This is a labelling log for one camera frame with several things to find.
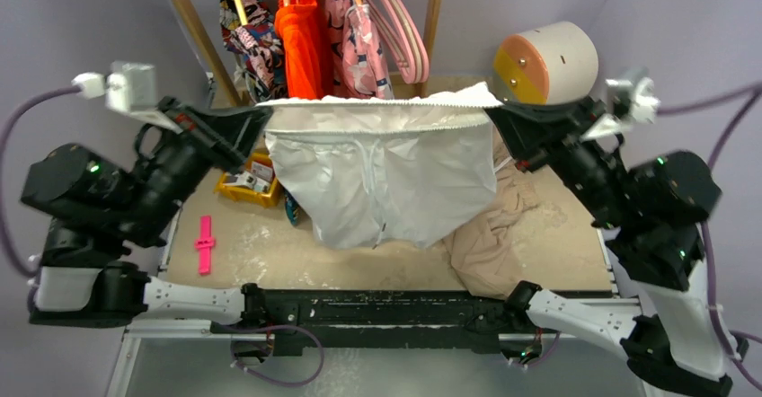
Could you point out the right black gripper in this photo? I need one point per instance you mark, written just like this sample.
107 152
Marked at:
552 138

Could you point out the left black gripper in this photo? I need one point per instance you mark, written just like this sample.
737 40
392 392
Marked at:
234 133

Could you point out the white shorts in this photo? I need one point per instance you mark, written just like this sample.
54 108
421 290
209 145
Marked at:
367 171

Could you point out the pink wooden hanger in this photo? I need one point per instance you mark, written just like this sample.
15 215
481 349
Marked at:
393 37
411 37

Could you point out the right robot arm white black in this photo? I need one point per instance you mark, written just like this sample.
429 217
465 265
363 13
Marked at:
656 209

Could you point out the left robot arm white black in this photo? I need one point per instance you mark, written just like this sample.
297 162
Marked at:
99 211

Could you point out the comic print shorts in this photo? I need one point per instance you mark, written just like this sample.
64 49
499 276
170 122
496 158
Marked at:
248 32

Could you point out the orange mesh shorts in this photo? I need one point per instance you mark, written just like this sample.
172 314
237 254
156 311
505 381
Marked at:
302 27

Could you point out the beige shorts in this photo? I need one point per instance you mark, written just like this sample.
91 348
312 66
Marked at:
483 251

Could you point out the pink shark print shorts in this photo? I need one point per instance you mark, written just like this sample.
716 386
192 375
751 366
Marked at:
359 68

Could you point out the white item in bin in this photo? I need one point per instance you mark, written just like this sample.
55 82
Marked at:
247 180

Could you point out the round white drawer cabinet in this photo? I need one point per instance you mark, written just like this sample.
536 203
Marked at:
553 64

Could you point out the yellow plastic bin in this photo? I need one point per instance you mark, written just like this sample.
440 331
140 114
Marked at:
260 164

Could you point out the pink plastic clip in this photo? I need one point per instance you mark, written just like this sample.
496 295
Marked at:
204 245

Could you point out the wooden clothes rack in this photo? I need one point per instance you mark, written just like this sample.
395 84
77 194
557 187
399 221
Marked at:
415 51

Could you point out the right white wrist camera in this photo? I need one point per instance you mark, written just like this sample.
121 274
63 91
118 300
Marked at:
630 100

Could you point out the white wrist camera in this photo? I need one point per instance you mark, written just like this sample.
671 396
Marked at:
130 89
630 100

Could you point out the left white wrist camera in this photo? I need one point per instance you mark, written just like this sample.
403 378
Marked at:
130 89

